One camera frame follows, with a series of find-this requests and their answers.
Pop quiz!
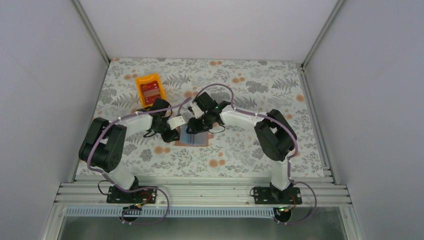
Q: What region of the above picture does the tan leather card holder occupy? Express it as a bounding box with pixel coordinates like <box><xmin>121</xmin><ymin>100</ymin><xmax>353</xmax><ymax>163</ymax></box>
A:
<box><xmin>174</xmin><ymin>127</ymin><xmax>214</xmax><ymax>147</ymax></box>

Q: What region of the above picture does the red VIP credit card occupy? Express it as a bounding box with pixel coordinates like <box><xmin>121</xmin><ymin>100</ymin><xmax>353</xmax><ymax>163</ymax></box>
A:
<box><xmin>140</xmin><ymin>81</ymin><xmax>159</xmax><ymax>92</ymax></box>

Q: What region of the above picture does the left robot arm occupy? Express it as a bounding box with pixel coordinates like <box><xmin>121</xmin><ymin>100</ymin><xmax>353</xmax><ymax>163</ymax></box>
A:
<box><xmin>78</xmin><ymin>98</ymin><xmax>180</xmax><ymax>194</ymax></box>

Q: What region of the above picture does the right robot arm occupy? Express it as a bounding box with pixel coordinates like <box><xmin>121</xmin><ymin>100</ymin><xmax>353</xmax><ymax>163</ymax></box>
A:
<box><xmin>186</xmin><ymin>92</ymin><xmax>299</xmax><ymax>197</ymax></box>

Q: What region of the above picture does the red VIP card in bin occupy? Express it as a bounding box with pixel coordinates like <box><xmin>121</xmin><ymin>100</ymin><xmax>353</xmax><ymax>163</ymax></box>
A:
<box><xmin>142</xmin><ymin>90</ymin><xmax>161</xmax><ymax>105</ymax></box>

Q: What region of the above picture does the floral table cloth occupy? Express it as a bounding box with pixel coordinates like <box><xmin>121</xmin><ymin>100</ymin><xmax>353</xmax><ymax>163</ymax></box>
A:
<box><xmin>95</xmin><ymin>57</ymin><xmax>325</xmax><ymax>178</ymax></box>

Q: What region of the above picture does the yellow plastic bin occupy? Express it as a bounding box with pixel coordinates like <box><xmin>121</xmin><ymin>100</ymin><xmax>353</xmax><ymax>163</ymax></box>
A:
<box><xmin>135</xmin><ymin>73</ymin><xmax>167</xmax><ymax>107</ymax></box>

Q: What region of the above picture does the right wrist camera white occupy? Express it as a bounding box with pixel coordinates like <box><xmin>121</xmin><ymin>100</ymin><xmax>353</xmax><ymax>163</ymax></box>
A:
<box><xmin>188</xmin><ymin>102</ymin><xmax>205</xmax><ymax>119</ymax></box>

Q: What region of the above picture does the aluminium rail frame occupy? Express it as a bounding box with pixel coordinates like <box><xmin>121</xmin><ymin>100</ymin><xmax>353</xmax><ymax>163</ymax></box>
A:
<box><xmin>54</xmin><ymin>175</ymin><xmax>352</xmax><ymax>219</ymax></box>

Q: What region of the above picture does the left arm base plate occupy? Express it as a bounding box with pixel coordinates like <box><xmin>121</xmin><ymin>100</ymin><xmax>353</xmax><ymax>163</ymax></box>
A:
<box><xmin>106</xmin><ymin>186</ymin><xmax>157</xmax><ymax>204</ymax></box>

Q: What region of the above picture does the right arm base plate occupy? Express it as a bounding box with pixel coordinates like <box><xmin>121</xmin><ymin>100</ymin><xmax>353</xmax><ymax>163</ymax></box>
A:
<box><xmin>249</xmin><ymin>186</ymin><xmax>303</xmax><ymax>205</ymax></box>

